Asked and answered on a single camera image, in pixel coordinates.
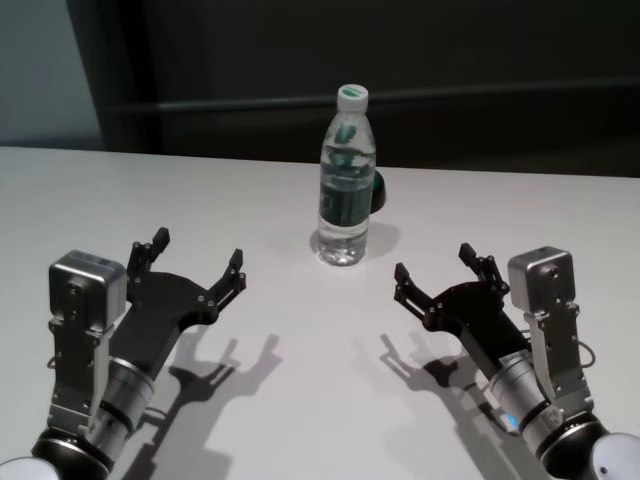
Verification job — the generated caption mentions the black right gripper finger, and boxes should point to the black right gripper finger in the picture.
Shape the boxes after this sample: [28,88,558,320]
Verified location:
[393,262,441,327]
[458,242,511,296]

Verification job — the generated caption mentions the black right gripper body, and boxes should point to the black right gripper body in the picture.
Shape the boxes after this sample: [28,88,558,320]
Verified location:
[422,279,532,374]

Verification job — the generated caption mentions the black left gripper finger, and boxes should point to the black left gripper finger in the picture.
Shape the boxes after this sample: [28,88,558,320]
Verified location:
[197,248,248,314]
[125,227,172,291]

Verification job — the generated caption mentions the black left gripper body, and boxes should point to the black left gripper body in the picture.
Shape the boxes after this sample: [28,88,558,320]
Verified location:
[107,269,220,379]

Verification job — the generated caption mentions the clear plastic water bottle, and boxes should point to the clear plastic water bottle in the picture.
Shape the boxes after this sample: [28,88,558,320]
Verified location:
[315,84,377,266]

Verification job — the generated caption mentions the black green push button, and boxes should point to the black green push button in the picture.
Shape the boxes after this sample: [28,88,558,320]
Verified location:
[369,169,389,215]

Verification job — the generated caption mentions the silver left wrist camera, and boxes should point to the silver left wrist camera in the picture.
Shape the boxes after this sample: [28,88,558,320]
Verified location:
[47,249,130,435]

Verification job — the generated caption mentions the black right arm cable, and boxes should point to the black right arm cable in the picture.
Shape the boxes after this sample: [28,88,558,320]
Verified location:
[574,335,597,370]

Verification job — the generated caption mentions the thin grey wall rail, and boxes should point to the thin grey wall rail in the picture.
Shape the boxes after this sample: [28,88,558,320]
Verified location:
[114,89,640,115]

